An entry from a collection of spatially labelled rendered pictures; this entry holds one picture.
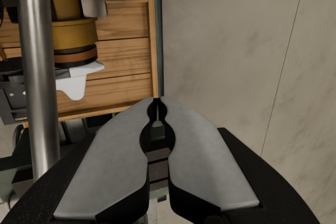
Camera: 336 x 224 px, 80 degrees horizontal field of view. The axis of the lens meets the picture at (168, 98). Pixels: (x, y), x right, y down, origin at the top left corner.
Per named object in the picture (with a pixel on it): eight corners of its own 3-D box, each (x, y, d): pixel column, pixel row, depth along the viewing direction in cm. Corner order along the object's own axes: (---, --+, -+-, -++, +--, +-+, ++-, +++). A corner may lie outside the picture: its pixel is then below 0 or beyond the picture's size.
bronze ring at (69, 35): (6, -3, 22) (33, 74, 27) (94, -5, 25) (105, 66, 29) (27, -6, 30) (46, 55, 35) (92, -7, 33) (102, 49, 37)
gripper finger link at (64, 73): (73, 71, 33) (10, 77, 30) (70, 61, 32) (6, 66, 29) (70, 83, 29) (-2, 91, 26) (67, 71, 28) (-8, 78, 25)
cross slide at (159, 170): (16, 170, 55) (10, 184, 51) (167, 137, 66) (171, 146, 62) (37, 211, 64) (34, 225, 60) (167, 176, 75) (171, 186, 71)
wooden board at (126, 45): (-23, -2, 41) (-33, -1, 38) (150, -6, 51) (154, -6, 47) (28, 119, 56) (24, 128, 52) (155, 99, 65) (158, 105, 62)
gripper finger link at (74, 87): (107, 91, 36) (49, 98, 33) (102, 58, 33) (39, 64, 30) (108, 99, 33) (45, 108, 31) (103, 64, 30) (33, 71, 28)
